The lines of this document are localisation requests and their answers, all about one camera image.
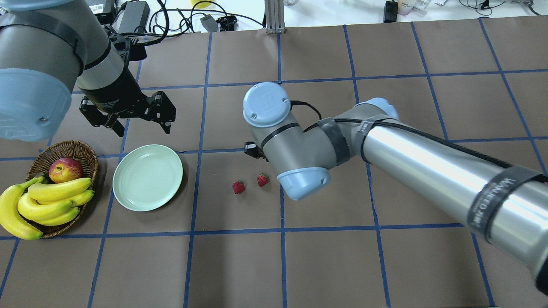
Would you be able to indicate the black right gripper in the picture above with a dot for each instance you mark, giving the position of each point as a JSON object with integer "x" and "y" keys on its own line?
{"x": 251, "y": 149}

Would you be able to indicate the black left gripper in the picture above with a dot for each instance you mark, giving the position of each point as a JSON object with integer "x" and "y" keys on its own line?
{"x": 114, "y": 91}

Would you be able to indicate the red strawberry green top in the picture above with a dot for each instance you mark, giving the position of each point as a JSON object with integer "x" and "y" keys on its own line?
{"x": 262, "y": 179}

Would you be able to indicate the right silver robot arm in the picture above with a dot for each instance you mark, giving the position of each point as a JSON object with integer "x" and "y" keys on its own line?
{"x": 502, "y": 203}

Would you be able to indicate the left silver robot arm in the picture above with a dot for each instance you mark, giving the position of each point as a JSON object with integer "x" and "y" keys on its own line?
{"x": 50, "y": 46}

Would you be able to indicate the light green plate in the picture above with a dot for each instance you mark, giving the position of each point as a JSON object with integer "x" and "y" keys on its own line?
{"x": 147, "y": 178}

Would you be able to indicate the black power adapter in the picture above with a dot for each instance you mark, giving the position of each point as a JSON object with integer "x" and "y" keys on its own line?
{"x": 133, "y": 17}

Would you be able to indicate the red apple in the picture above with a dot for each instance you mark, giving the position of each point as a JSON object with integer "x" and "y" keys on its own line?
{"x": 64, "y": 170}

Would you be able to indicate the yellow banana bunch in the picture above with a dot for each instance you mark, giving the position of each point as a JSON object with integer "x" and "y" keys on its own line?
{"x": 27, "y": 205}

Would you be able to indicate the white paper cup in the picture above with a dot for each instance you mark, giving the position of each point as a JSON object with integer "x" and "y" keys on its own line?
{"x": 404, "y": 7}

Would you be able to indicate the aluminium frame post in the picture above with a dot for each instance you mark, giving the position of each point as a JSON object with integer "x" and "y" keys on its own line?
{"x": 274, "y": 17}

